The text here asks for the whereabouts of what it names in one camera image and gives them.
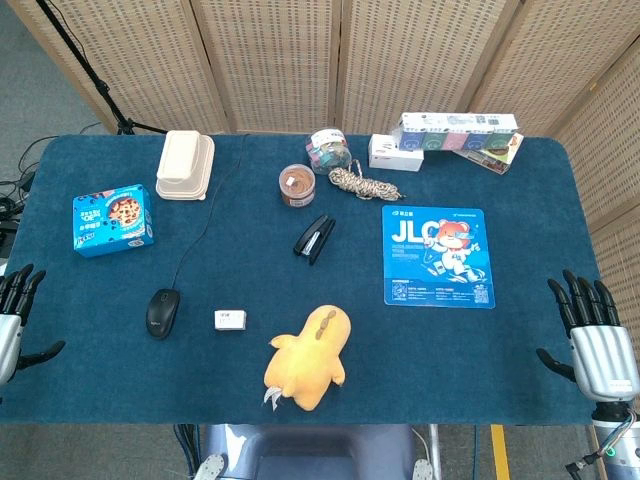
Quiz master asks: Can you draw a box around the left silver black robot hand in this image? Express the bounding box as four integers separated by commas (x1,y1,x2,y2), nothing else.
0,263,67,387

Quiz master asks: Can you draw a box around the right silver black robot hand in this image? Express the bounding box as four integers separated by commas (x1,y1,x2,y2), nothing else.
535,269,640,403

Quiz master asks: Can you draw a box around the black computer mouse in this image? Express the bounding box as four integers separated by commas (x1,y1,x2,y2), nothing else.
145,288,182,341

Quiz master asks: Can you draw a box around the thin black cable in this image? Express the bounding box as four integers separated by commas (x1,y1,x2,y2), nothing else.
171,133,249,292

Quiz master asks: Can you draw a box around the blue JLC mouse pad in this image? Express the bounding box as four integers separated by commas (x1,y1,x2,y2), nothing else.
381,204,497,310

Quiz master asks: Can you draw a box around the dark blue table cloth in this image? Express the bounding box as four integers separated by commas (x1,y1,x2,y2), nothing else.
0,133,603,427

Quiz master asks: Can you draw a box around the blue cookie box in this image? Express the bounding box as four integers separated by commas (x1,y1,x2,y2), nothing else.
72,183,156,259

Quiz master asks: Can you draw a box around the small white staples box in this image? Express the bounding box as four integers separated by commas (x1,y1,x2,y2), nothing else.
214,309,249,332

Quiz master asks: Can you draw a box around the flat colourful printed box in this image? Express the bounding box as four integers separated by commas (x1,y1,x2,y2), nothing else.
452,132,525,176

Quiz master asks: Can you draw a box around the beige lidded lunch box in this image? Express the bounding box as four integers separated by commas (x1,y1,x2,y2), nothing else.
154,129,216,202

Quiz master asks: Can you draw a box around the multicolour tissue pack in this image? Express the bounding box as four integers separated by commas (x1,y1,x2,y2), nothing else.
397,112,520,153

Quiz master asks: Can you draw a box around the black tripod stand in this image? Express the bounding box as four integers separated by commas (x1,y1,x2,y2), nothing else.
34,0,169,137

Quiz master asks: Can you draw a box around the white cardboard box red print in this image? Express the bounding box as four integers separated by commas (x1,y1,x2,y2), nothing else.
368,133,425,173

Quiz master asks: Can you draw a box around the yellow plush toy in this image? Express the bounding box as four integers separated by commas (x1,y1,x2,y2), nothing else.
262,304,353,413

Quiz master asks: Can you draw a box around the grey blue robot torso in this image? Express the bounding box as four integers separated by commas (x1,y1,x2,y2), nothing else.
192,423,437,480

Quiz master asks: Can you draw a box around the black stapler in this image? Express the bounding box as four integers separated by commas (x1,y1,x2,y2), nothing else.
292,214,337,266

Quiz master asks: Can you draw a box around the brown filled plastic jar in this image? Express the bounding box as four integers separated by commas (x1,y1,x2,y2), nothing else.
278,164,317,208

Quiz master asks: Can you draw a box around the clear jar of binder clips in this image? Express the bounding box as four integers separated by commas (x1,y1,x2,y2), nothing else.
305,127,352,176

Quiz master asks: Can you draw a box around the wicker folding screen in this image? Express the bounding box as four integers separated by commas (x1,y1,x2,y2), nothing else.
4,0,640,321

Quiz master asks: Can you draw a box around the black right arm cable plug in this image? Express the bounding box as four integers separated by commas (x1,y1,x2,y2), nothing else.
564,447,607,477

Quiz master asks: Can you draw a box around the black floor cable bundle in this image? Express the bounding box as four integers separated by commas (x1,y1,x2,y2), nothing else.
0,133,56,226

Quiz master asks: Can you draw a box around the coiled beige rope bundle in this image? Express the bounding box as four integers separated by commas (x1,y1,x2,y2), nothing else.
327,159,407,202

